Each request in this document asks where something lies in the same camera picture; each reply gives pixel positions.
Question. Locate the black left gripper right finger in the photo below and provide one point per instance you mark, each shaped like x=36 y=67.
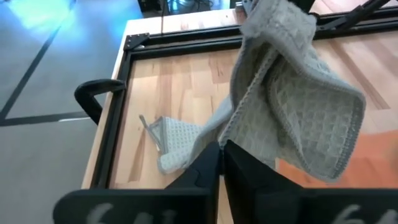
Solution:
x=280 y=205

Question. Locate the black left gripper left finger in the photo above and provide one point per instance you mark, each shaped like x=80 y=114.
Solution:
x=174 y=205

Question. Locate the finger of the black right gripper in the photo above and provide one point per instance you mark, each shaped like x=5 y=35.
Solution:
x=303 y=5

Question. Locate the grey waffle-weave towel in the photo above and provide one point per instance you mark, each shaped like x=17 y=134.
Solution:
x=295 y=118

